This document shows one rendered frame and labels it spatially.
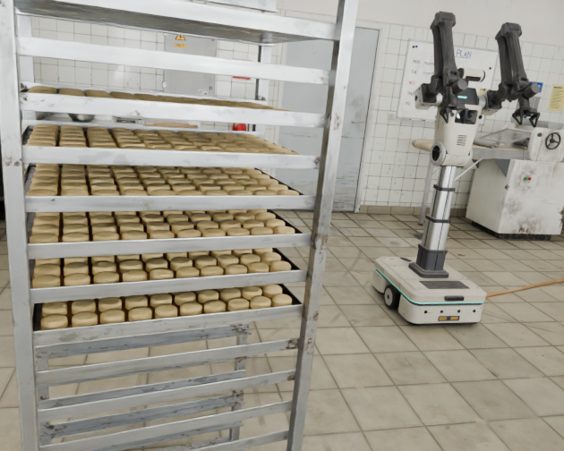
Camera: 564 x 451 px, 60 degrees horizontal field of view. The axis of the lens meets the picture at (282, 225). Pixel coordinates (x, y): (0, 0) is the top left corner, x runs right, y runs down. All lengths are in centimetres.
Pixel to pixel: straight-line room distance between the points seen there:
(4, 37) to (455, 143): 266
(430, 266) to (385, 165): 265
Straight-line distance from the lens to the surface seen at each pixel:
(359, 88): 563
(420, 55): 587
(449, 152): 318
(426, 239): 335
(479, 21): 625
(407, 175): 598
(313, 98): 546
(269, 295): 126
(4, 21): 93
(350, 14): 107
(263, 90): 147
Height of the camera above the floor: 139
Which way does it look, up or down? 16 degrees down
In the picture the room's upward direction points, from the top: 6 degrees clockwise
